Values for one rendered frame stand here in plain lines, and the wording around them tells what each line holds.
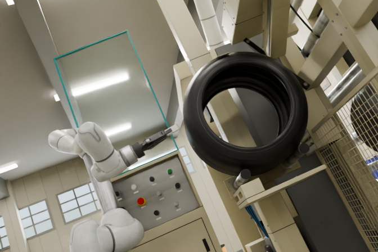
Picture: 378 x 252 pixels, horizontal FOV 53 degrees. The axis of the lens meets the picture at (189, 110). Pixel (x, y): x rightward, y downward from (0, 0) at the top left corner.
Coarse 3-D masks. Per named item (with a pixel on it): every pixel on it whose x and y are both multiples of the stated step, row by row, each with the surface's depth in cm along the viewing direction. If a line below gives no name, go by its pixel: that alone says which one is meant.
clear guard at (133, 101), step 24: (96, 48) 262; (120, 48) 262; (72, 72) 257; (96, 72) 257; (120, 72) 256; (144, 72) 255; (72, 96) 251; (96, 96) 251; (120, 96) 250; (144, 96) 250; (96, 120) 245; (120, 120) 245; (144, 120) 245; (120, 144) 240; (168, 144) 239
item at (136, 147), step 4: (132, 144) 174; (136, 144) 173; (140, 144) 172; (148, 144) 173; (136, 148) 172; (140, 148) 172; (144, 148) 175; (136, 152) 171; (140, 152) 172; (144, 152) 173; (140, 156) 173
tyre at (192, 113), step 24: (216, 72) 174; (240, 72) 200; (264, 72) 194; (288, 72) 174; (192, 96) 171; (264, 96) 201; (288, 96) 193; (192, 120) 168; (288, 120) 194; (192, 144) 176; (216, 144) 163; (288, 144) 163; (216, 168) 179; (240, 168) 164; (264, 168) 166
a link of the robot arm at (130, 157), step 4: (124, 148) 172; (128, 148) 171; (132, 148) 172; (120, 152) 171; (124, 152) 171; (128, 152) 170; (132, 152) 171; (124, 156) 170; (128, 156) 170; (132, 156) 170; (136, 156) 173; (124, 160) 170; (128, 160) 170; (132, 160) 171; (136, 160) 172; (128, 164) 171; (132, 164) 174
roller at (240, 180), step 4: (240, 172) 162; (244, 172) 160; (248, 172) 160; (240, 176) 161; (244, 176) 159; (248, 176) 159; (236, 180) 177; (240, 180) 166; (244, 180) 162; (236, 184) 182; (240, 184) 176; (236, 188) 191
